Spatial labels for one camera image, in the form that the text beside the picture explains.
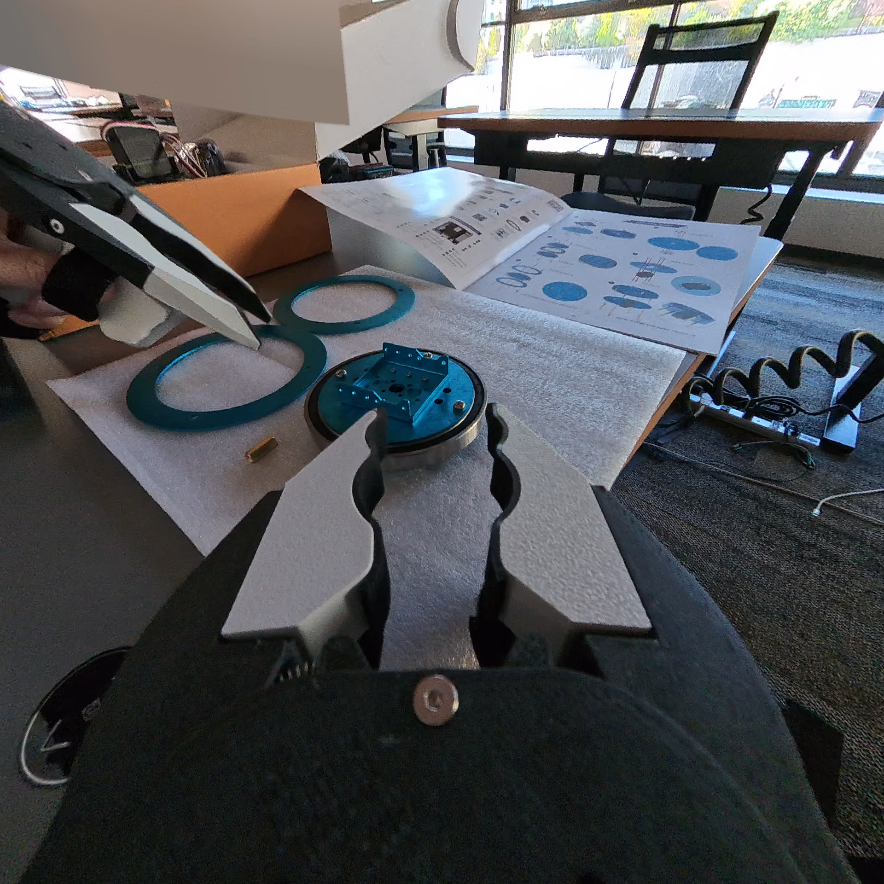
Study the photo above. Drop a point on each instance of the printed instruction manual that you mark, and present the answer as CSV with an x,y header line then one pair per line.
x,y
552,255

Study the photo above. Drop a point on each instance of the orange white cardboard box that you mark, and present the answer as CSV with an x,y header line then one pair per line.
x,y
242,214

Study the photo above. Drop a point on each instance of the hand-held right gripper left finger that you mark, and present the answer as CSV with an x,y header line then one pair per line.
x,y
304,552

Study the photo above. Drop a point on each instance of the large window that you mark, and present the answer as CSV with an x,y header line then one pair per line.
x,y
573,55

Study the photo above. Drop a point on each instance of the person's left hand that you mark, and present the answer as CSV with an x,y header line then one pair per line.
x,y
21,273

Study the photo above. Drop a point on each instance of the dark desk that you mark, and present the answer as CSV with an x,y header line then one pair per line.
x,y
656,124
83,518
428,117

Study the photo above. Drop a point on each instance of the brass standoff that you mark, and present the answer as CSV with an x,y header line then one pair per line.
x,y
262,449

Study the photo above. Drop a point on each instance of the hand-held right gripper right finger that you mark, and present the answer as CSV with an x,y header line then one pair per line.
x,y
566,552

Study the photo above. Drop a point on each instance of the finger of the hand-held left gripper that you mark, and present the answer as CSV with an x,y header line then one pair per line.
x,y
207,266
200,311

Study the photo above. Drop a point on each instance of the white foam sheet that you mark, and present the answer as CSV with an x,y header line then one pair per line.
x,y
552,387

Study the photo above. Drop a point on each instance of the black frame stand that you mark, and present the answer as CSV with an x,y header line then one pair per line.
x,y
697,41

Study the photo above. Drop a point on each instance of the white power strip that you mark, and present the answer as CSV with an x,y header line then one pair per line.
x,y
753,418

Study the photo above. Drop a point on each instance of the blue round bearing base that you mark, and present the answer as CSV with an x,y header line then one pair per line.
x,y
393,393

